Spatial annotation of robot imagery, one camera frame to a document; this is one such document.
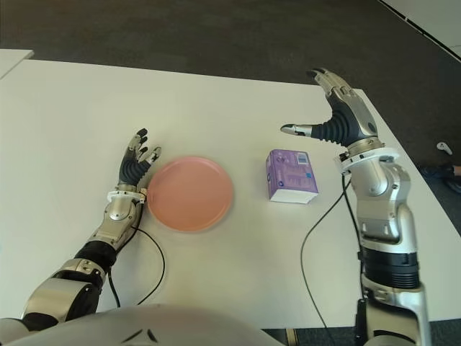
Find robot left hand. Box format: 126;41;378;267
118;127;163;188

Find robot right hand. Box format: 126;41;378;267
280;67;379;148

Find purple tissue paper pack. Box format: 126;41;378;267
265;148;320;206

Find pink round plate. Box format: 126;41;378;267
147;155;235;234

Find dark shoe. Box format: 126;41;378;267
442;176;461;198
419;164;455;179

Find white table with dark edge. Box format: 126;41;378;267
377;0;461;61

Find silver robot torso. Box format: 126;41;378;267
0;303;285;346

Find white neighbouring table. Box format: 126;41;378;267
0;48;35;81

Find grey table leg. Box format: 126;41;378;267
284;319;300;346

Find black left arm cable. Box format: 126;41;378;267
107;226;166;307

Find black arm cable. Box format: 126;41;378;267
301;172;364;329
107;226;166;307

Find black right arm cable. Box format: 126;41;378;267
301;172;364;329

